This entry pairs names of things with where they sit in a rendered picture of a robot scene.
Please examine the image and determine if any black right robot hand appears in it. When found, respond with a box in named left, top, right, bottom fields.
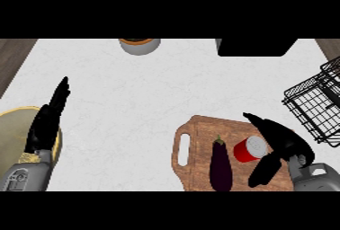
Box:
left=243, top=111, right=317, bottom=189

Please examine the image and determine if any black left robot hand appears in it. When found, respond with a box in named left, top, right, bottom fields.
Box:
left=24, top=75, right=73, bottom=155

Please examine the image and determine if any red can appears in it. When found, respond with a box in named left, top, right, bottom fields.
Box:
left=232, top=135, right=269, bottom=164

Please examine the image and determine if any brown wooden cutting board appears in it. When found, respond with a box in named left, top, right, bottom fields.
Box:
left=172, top=114, right=297, bottom=192

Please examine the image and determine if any yellow-rimmed round plate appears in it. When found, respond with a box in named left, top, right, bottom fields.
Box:
left=0, top=105, right=64, bottom=180

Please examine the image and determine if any dark purple eggplant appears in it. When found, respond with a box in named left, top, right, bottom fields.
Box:
left=209, top=134, right=234, bottom=192

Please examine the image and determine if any black appliance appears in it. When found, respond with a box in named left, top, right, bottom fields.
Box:
left=216, top=39, right=299, bottom=58

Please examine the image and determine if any black wire tiered basket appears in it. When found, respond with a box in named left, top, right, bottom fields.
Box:
left=281, top=55, right=340, bottom=148

